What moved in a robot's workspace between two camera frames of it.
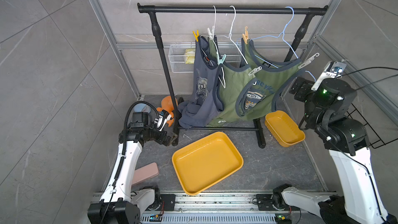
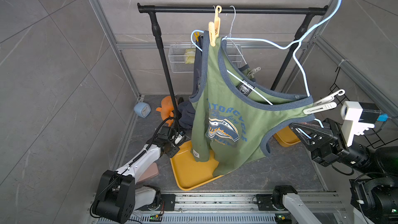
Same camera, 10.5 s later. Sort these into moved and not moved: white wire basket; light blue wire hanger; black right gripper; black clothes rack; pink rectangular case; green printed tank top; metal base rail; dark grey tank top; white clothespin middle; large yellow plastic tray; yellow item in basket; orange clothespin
Moved: green printed tank top; orange clothespin; light blue wire hanger; black right gripper
Not moved: large yellow plastic tray; pink rectangular case; dark grey tank top; yellow item in basket; metal base rail; black clothes rack; white clothespin middle; white wire basket
